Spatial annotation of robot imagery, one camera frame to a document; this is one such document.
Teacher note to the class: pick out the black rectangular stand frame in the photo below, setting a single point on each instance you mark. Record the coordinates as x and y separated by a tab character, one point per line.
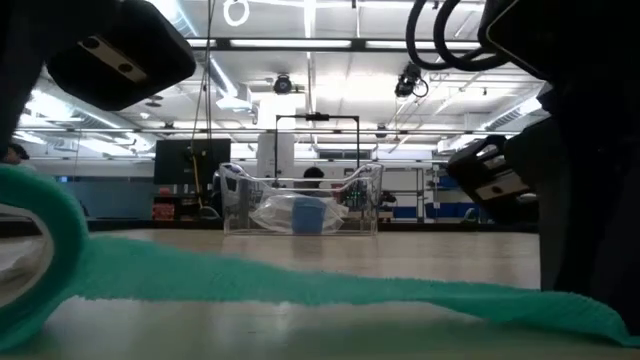
316	117

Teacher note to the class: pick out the clear bag with blue label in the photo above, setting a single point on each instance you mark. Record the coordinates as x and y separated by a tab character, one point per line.
307	215

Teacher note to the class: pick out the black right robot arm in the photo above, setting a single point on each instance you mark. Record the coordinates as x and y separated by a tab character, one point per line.
575	30

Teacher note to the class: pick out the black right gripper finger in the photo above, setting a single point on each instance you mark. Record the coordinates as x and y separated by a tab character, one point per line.
600	250

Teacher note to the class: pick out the teal elastic bandage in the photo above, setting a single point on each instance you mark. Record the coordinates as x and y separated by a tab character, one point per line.
200	275

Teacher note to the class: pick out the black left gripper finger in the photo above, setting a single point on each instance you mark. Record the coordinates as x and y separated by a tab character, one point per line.
17	100

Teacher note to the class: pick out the black monitor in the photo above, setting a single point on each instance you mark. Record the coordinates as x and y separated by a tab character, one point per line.
175	162

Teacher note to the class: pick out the black ceiling-mounted camera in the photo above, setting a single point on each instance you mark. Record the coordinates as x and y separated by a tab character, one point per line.
407	82
282	84

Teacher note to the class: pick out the clear plastic bin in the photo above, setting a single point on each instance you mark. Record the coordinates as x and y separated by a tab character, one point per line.
235	220

